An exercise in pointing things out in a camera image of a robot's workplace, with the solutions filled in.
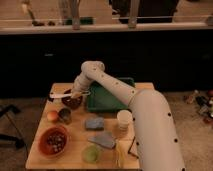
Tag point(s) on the small metal can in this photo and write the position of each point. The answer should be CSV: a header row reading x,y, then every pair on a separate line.
x,y
65,115

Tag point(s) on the orange bowl with beads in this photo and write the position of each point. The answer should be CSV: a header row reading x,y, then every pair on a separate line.
x,y
53,141

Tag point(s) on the blue sponge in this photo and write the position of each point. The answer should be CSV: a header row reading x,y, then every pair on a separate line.
x,y
94,123

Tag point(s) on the yellow banana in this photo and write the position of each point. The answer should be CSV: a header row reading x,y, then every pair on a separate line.
x,y
119,155

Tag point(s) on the grey blue cloth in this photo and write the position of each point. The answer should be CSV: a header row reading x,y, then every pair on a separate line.
x,y
104,139

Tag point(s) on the white paper cup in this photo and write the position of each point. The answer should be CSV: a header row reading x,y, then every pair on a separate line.
x,y
124,118

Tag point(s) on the peach coloured fruit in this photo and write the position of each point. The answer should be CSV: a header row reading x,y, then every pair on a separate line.
x,y
52,116

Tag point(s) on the small green bowl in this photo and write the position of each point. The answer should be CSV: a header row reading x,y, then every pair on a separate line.
x,y
91,154

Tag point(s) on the dark purple bowl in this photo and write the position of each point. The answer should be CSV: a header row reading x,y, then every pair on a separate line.
x,y
72,103

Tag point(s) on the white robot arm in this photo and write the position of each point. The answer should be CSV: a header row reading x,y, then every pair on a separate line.
x,y
155,133

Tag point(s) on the black and white box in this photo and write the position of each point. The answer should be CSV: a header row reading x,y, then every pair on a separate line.
x,y
132,149

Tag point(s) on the green plastic tray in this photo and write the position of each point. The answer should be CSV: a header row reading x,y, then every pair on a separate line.
x,y
110,96

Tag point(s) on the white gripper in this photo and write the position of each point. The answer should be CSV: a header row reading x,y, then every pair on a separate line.
x,y
76,93

